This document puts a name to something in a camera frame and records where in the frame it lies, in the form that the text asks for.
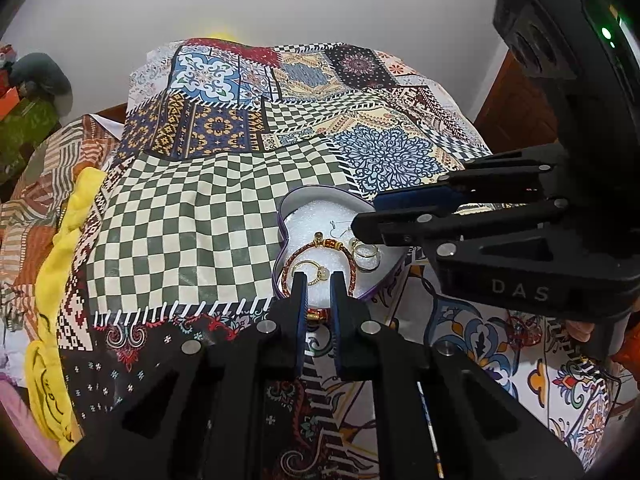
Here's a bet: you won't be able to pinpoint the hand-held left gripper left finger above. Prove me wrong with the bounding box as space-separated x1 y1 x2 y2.
57 271 308 480

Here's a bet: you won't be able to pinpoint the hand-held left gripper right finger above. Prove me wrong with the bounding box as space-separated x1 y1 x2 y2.
329 270 587 480

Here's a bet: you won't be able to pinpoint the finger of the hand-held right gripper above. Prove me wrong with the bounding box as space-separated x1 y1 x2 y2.
350 199 622 272
371 143 564 212

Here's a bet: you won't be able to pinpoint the gold ring with stone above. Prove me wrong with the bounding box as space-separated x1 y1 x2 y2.
291 260 331 286

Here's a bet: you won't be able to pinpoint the red woven bracelet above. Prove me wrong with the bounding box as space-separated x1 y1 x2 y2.
282 237 359 324

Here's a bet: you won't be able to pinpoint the heart-shaped tin box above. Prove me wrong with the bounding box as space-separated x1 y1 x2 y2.
272 186 408 306

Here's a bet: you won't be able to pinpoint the person's right hand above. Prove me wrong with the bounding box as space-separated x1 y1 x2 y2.
565 319 598 346

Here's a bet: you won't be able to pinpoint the patchwork blanket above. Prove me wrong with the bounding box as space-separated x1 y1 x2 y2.
55 37 632 480

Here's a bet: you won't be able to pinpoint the yellow cloth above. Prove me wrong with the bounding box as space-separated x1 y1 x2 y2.
25 167 109 456

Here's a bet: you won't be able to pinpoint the striped bed sheet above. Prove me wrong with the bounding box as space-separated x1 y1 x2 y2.
0 115 122 332

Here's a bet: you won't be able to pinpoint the white and pink clothes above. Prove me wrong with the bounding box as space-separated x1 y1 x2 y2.
0 330 62 472

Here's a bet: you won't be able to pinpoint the green patterned cloth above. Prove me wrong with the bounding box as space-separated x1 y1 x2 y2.
0 97 62 177

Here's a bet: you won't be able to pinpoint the grey plush pillow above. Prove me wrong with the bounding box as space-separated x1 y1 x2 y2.
10 52 74 111

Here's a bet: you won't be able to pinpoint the orange box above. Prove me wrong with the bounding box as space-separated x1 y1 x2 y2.
0 87 22 121

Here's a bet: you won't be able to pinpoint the pile of clothes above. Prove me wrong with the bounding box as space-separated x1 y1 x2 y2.
0 42 17 87

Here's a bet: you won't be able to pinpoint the red string bracelet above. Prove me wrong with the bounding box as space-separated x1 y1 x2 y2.
505 310 544 346

